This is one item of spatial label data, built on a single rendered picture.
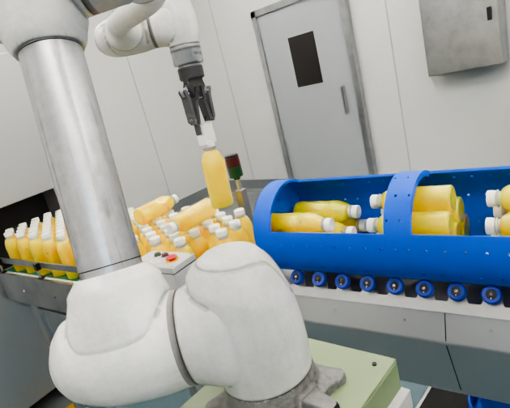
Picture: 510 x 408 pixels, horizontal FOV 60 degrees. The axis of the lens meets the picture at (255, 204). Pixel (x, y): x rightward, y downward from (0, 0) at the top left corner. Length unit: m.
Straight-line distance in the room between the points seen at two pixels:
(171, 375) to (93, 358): 0.12
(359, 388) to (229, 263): 0.30
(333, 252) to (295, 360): 0.55
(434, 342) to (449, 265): 0.23
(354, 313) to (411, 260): 0.26
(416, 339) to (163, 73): 5.53
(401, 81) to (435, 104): 0.41
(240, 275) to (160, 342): 0.15
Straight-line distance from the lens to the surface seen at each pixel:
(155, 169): 6.08
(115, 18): 1.21
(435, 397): 2.12
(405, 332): 1.26
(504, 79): 4.49
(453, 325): 1.22
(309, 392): 0.75
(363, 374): 0.81
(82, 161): 0.74
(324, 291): 1.33
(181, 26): 1.34
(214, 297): 0.65
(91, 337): 0.72
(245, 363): 0.69
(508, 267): 1.09
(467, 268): 1.11
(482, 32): 4.26
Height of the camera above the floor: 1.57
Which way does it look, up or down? 16 degrees down
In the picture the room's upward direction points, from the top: 14 degrees counter-clockwise
